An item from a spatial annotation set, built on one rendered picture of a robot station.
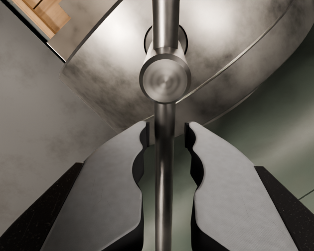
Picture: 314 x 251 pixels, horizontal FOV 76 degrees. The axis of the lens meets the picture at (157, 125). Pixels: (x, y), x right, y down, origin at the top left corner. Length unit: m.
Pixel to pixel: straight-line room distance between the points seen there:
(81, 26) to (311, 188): 0.32
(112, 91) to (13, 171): 1.75
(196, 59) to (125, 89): 0.07
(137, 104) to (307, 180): 0.19
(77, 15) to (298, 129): 0.28
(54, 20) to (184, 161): 0.42
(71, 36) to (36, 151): 1.49
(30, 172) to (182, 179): 1.70
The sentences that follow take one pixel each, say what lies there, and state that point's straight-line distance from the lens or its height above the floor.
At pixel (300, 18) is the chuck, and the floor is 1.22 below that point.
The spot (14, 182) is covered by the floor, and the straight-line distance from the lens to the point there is 1.97.
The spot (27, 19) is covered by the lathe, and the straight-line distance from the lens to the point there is 0.93.
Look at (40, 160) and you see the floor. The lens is 1.78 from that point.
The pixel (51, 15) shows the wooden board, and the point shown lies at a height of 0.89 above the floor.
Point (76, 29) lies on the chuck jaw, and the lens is 0.30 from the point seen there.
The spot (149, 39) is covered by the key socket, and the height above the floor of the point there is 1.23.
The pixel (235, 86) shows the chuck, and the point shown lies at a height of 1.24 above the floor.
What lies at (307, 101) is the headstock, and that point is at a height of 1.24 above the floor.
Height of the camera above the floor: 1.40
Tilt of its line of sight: 66 degrees down
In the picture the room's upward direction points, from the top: 162 degrees clockwise
